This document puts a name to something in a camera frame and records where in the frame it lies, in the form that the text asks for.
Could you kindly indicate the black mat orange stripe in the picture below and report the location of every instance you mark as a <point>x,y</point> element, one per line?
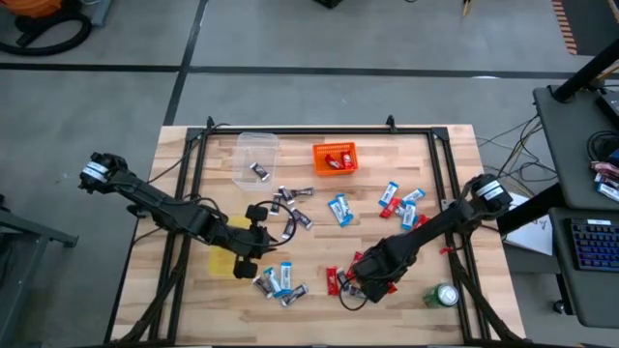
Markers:
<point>595,24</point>

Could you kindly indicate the blue white Hershey's candy bar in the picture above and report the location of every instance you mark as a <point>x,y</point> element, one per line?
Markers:
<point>337,213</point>
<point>273,281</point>
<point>345,205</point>
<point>409,216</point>
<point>414,195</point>
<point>285,278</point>
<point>388,194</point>

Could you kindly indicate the clear plastic bin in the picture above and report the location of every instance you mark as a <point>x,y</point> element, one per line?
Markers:
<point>256,145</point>

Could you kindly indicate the green soda can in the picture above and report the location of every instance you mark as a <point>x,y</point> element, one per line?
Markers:
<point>441,296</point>

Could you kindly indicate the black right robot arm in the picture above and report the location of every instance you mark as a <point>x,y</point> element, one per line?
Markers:
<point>435,227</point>

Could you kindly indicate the grey side desk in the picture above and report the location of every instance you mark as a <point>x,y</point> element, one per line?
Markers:
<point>566,145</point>
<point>590,299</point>

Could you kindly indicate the grey metal stand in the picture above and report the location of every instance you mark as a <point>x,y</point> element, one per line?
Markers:
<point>34,229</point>

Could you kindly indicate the white paper sheet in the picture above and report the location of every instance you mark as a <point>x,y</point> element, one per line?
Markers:
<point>532,234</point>

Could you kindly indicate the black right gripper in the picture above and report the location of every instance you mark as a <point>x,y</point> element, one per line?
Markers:
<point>382,266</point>

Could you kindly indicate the black support beam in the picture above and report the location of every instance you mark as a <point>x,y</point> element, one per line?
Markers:
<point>532,209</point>

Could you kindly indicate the black keyboard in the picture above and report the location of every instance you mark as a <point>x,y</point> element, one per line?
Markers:
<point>597,244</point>

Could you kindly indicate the red Kit Kat candy bar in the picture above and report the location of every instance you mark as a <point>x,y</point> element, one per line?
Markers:
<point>332,281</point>
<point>347,159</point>
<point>333,162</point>
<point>392,289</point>
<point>421,221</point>
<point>390,208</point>
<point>354,261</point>

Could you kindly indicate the spare candy packets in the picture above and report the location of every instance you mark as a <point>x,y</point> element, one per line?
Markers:
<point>607,181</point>

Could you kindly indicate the yellow translucent plastic bin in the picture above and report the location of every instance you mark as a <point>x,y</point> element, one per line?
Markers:
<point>220,263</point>

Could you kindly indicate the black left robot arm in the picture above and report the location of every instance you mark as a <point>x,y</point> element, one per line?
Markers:
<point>159,205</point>

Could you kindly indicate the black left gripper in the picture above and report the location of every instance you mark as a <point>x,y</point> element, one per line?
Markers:
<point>242,241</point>

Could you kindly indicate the black aluminium rig frame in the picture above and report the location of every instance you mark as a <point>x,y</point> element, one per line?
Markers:
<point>314,130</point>

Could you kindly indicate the black diagonal post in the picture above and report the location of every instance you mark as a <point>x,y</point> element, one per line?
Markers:
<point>585,72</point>

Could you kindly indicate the orange plastic basket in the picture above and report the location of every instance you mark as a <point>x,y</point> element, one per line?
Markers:
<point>321,150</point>

